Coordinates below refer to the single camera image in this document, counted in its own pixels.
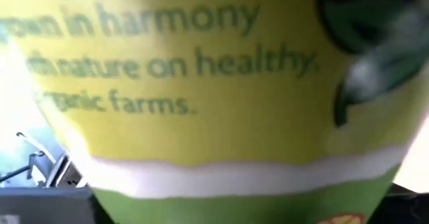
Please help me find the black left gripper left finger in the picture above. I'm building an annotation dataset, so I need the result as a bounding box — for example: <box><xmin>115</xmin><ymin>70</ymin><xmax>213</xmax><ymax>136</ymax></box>
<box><xmin>0</xmin><ymin>186</ymin><xmax>98</xmax><ymax>224</ymax></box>

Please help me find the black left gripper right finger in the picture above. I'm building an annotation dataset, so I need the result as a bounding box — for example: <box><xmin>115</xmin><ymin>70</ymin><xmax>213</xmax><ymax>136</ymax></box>
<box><xmin>368</xmin><ymin>182</ymin><xmax>429</xmax><ymax>224</ymax></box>

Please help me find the Panda Puffs cereal box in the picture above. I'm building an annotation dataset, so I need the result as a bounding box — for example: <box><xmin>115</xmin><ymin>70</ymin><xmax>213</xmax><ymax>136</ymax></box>
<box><xmin>0</xmin><ymin>0</ymin><xmax>429</xmax><ymax>224</ymax></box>

